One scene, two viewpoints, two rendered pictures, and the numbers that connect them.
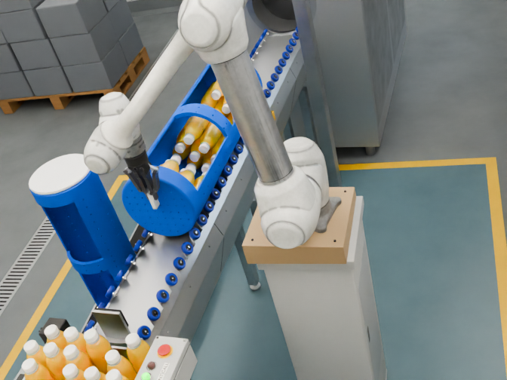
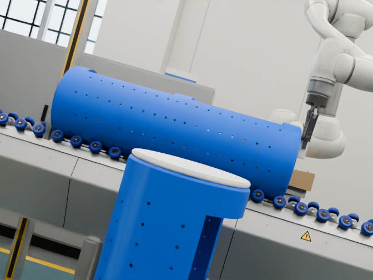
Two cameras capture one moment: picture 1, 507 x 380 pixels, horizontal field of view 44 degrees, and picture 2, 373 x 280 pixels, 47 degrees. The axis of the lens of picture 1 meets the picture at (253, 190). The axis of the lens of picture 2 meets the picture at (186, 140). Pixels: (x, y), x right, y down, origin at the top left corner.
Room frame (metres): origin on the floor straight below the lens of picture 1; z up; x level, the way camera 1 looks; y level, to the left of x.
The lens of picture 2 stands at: (2.67, 1.69, 1.11)
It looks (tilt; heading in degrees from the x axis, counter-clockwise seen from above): 1 degrees down; 251
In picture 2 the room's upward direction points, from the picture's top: 16 degrees clockwise
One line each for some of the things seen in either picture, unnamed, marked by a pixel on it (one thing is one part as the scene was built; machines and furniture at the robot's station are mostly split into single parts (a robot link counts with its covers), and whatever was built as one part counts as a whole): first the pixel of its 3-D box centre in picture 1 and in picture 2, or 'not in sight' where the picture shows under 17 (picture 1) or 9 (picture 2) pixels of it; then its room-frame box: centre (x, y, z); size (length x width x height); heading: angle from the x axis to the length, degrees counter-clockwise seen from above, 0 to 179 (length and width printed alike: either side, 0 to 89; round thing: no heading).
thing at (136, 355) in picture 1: (143, 360); not in sight; (1.23, 0.45, 0.99); 0.07 x 0.07 x 0.19
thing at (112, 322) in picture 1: (113, 323); not in sight; (1.41, 0.54, 0.99); 0.10 x 0.02 x 0.12; 63
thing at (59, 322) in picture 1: (59, 336); not in sight; (1.46, 0.74, 0.95); 0.10 x 0.07 x 0.10; 63
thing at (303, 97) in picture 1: (310, 133); not in sight; (3.20, -0.43, 0.31); 0.06 x 0.06 x 0.63; 63
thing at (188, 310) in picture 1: (231, 169); (110, 194); (2.35, 0.07, 0.79); 2.17 x 0.29 x 0.34; 153
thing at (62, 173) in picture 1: (59, 173); (191, 167); (2.33, 0.78, 1.03); 0.28 x 0.28 x 0.01
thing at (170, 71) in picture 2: not in sight; (180, 76); (1.78, -1.43, 1.48); 0.24 x 0.12 x 0.08; 165
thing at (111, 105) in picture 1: (117, 118); (332, 60); (1.75, 0.34, 1.50); 0.13 x 0.11 x 0.16; 162
